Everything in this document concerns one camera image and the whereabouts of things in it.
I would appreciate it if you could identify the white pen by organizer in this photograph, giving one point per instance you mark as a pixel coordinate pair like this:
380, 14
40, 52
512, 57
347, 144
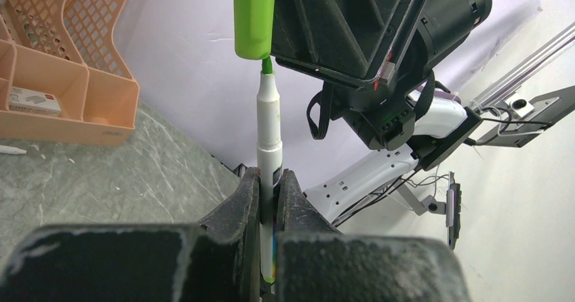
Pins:
10, 150

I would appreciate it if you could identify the aluminium frame rail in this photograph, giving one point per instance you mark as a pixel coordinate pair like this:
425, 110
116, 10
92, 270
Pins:
509, 83

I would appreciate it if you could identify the orange desk file organizer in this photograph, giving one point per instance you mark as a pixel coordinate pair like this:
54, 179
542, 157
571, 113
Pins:
65, 49

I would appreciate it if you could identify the small white eraser box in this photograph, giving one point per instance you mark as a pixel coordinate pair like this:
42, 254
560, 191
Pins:
31, 101

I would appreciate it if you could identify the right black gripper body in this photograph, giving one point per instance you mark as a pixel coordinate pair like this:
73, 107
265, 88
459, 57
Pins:
344, 41

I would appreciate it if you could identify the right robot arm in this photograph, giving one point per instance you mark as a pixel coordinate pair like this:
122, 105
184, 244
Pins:
407, 119

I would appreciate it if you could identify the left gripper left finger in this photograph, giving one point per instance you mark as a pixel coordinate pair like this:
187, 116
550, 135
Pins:
220, 254

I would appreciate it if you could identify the white marker multicolour label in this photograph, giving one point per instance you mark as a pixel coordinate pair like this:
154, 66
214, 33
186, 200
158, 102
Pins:
269, 161

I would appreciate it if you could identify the light green pen cap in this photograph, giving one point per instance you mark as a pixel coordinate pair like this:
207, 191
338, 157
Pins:
253, 28

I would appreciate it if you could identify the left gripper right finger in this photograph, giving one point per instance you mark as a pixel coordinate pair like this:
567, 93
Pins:
304, 257

